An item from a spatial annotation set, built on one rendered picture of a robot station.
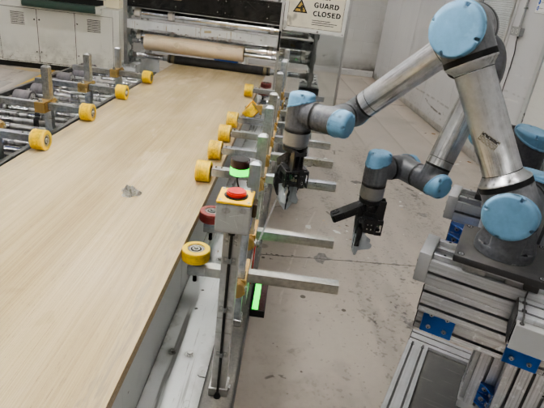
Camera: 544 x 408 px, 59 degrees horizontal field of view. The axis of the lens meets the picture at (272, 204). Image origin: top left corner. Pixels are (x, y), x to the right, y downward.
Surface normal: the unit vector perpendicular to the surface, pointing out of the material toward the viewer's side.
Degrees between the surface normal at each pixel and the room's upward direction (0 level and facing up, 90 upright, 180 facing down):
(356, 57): 90
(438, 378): 0
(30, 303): 0
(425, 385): 0
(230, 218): 90
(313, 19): 90
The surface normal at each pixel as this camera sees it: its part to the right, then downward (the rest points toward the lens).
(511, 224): -0.52, 0.41
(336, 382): 0.11, -0.90
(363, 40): 0.04, 0.43
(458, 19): -0.60, 0.16
